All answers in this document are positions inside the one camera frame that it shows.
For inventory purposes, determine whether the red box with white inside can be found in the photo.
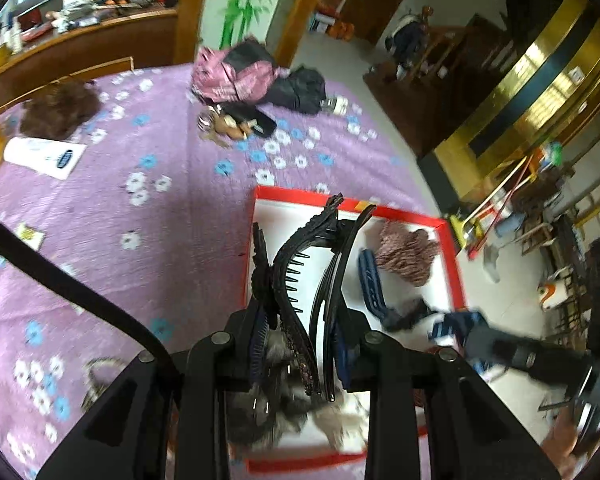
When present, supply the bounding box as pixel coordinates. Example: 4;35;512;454
240;185;469;475

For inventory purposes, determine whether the thin black hair clip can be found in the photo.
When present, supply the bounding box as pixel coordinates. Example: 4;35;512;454
311;202;379;403

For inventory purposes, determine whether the person's right hand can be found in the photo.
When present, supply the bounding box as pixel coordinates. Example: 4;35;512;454
539;412;597;480

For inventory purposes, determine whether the pink patterned bag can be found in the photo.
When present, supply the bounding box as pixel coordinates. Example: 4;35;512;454
189;39;290;107

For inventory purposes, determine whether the white tube with blue label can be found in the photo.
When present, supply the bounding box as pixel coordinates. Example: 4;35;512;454
3;136;89;182

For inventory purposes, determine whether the small white jar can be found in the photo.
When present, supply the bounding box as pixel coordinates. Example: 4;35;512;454
320;94;352;117

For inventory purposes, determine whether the brown fur piece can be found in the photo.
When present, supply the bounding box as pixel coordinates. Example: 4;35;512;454
19;80;102;142

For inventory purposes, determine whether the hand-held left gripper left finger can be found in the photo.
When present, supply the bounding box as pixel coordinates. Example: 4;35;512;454
37;304;282;480

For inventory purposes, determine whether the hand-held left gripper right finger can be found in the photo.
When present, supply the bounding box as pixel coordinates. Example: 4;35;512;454
329;305;563;480

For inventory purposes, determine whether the dark cloth hair tie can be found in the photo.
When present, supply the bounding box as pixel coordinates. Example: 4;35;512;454
381;297;442;334

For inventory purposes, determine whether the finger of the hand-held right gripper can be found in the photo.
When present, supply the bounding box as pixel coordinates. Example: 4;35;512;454
429;309;492;357

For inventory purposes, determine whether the black toothed banana hair clip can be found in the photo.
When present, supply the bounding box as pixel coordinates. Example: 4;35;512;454
272;194;345;403

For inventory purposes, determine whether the wooden counter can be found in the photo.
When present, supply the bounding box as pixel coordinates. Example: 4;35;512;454
0;6;182;113

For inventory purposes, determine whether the white and orange container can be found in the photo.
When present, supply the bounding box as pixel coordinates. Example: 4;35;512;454
537;267;573;313

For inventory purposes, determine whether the purple floral tablecloth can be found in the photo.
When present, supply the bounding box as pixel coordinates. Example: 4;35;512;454
0;62;442;480

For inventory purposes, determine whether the red handled broom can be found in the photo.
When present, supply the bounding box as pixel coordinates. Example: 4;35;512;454
462;152;538;261

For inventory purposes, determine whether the dark backpack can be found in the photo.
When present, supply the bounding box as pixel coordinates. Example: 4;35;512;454
386;7;435;70

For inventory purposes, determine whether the keychain with brown toy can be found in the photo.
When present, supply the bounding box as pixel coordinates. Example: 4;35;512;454
196;112;259;150

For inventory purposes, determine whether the black butterfly hair clip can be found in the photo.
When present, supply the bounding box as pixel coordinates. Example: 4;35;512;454
249;222;282;323

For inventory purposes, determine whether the black cable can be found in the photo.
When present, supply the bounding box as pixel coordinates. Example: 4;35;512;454
0;207;177;363

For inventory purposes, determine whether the black folded bag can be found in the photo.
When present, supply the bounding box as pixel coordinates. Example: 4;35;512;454
264;65;329;117

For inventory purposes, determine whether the small yellow packet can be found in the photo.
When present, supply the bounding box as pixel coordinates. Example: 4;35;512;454
15;222;49;252

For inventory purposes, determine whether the patterned bracelet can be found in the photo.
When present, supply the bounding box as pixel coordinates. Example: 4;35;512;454
79;355;132;412

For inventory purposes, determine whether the blue hair clip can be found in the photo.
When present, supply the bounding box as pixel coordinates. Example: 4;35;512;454
357;247;390;322

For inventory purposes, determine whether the grey fur hair tie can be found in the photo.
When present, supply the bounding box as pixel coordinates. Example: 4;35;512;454
224;329;372;452

